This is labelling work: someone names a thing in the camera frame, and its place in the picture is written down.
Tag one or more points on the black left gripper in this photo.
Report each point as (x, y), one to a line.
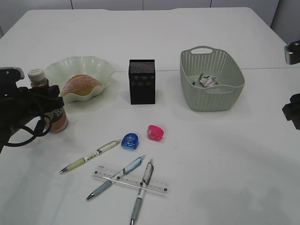
(15, 105)

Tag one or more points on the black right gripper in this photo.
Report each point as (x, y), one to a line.
(291, 110)

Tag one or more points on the brown Nescafe coffee bottle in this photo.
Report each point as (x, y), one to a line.
(56, 124)

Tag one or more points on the golden bread loaf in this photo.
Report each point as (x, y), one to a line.
(81, 85)

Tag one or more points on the paper with brown strip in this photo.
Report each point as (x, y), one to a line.
(207, 80)

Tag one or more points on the clear plastic ruler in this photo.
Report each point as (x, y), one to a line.
(133, 179)

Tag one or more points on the blue pencil sharpener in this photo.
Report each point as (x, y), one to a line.
(130, 141)

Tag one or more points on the pink pencil sharpener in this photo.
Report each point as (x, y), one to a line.
(155, 133)

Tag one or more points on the cream white ballpoint pen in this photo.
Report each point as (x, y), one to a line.
(91, 156)

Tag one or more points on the black mesh pen holder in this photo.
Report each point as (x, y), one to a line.
(142, 79)

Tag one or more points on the pale green woven plastic basket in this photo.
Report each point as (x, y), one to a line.
(216, 63)

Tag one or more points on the light blue ballpoint pen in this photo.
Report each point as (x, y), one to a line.
(125, 171)

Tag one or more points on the grey patterned ballpoint pen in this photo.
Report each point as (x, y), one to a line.
(141, 193)

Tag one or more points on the pale green wavy glass bowl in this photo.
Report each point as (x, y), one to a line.
(60, 72)

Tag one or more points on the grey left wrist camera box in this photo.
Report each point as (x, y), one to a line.
(11, 73)

